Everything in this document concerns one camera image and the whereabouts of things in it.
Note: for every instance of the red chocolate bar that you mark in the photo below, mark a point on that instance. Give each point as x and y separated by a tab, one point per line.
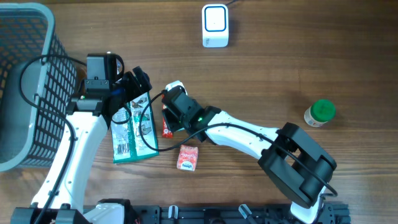
166	133

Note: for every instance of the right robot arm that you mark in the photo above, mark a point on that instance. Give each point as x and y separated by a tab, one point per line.
299	167

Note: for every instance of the white barcode scanner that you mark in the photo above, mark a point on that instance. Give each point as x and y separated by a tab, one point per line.
215	25

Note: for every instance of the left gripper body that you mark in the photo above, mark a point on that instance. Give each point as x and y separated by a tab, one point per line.
128	88

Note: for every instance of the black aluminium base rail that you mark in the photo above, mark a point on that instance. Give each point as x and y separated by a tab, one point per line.
331	213

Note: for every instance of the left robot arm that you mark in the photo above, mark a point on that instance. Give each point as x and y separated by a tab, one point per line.
87	118

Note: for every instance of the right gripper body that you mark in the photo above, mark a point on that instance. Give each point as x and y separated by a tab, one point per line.
175	123

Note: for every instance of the grey plastic mesh basket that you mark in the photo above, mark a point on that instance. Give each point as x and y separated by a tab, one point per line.
33	57

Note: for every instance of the large green white packet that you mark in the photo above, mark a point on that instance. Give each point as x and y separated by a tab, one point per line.
133	132

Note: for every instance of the green lid jar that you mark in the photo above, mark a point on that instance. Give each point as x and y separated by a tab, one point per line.
321	112

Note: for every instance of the pink tissue pack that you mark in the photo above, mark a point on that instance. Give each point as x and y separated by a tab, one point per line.
187	158

